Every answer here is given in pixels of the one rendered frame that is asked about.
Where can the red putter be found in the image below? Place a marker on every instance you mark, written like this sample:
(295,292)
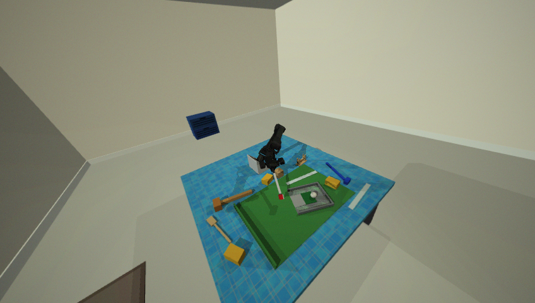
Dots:
(280,194)

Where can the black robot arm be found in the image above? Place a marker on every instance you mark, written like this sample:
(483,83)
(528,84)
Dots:
(268,150)

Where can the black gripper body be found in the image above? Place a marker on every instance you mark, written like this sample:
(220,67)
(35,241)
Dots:
(263,165)

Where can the yellow rectangular block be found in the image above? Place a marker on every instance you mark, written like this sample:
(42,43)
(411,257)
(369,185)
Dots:
(332,182)
(235,254)
(267,179)

